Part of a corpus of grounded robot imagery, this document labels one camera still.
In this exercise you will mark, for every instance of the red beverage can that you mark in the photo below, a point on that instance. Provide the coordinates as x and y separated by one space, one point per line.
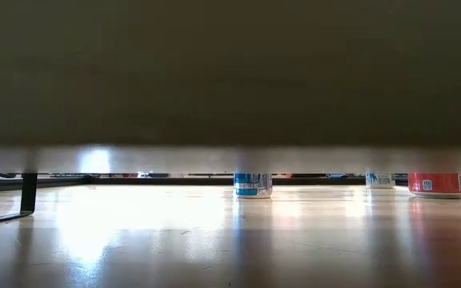
438 186

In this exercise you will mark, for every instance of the blue and white beverage can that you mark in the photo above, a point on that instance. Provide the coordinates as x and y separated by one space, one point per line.
250 186

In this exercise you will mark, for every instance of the white teal-print beverage can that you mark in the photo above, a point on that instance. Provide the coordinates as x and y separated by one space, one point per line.
379 181

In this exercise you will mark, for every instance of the black metal shelf leg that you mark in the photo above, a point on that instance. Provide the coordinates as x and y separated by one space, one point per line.
28 192

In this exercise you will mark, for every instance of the black metal table frame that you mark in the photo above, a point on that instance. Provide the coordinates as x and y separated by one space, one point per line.
174 181

